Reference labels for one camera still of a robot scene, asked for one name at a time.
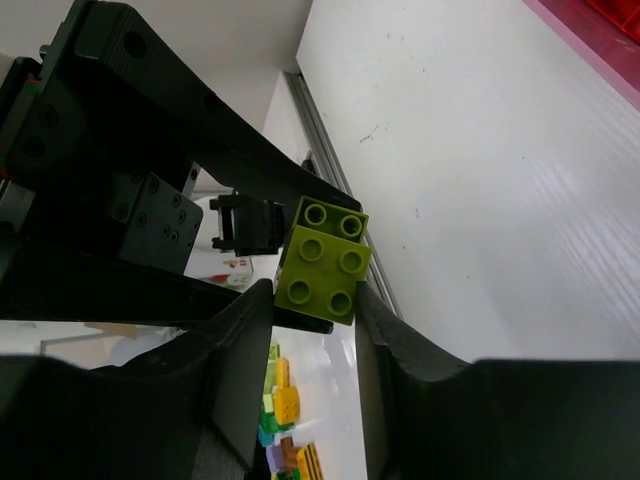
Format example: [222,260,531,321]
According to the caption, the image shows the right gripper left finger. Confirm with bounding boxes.
[1,280,274,479]

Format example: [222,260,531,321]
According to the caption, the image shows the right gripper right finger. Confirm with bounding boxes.
[355,283,639,479]

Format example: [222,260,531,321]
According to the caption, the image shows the large pink container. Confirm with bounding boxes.
[525,1,639,107]

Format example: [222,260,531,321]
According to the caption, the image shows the right aluminium rail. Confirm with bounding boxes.
[284,73,402,318]

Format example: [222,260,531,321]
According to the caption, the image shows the green square lego brick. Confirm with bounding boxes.
[274,226,372,326]

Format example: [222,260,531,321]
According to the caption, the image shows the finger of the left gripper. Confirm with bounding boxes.
[0,234,336,335]

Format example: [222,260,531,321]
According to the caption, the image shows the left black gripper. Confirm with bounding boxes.
[0,0,364,321]

